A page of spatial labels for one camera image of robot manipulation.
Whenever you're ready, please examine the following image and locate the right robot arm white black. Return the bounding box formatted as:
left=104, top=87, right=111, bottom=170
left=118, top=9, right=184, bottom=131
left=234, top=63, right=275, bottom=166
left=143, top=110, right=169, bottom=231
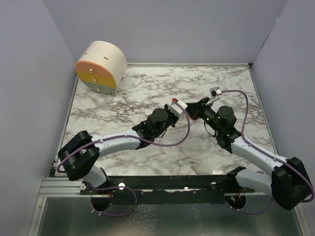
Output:
left=186, top=97, right=315, bottom=210

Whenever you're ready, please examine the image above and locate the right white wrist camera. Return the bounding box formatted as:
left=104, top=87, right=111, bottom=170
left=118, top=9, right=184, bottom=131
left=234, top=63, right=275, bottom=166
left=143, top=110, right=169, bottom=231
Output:
left=210, top=87, right=222, bottom=97

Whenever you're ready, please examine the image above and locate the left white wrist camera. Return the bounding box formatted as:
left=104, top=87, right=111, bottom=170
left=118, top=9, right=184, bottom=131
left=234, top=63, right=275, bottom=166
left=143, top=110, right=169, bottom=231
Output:
left=166, top=98, right=188, bottom=118

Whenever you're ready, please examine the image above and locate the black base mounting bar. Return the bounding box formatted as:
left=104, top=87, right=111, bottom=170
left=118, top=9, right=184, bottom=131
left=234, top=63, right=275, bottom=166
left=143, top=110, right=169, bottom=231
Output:
left=80, top=175, right=254, bottom=205

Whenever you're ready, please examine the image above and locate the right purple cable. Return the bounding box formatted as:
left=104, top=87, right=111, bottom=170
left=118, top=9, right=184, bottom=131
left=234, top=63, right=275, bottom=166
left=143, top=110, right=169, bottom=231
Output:
left=220, top=89, right=315, bottom=214

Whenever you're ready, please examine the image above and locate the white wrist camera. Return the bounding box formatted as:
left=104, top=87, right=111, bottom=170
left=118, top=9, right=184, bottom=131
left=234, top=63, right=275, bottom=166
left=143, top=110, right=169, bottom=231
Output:
left=166, top=98, right=188, bottom=118
left=210, top=87, right=222, bottom=97

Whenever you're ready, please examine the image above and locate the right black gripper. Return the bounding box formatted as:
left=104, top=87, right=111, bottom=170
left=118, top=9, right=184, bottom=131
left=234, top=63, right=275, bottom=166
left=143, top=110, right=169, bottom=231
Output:
left=185, top=97, right=222, bottom=134

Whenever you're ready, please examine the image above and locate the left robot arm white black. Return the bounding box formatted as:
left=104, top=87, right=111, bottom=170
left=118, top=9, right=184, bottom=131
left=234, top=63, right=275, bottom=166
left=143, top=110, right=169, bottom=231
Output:
left=57, top=99, right=188, bottom=194

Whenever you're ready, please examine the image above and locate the cream cylinder tricolour face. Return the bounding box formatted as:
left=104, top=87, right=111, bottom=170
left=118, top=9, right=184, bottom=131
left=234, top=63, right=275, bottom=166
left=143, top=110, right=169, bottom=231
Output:
left=75, top=41, right=127, bottom=94

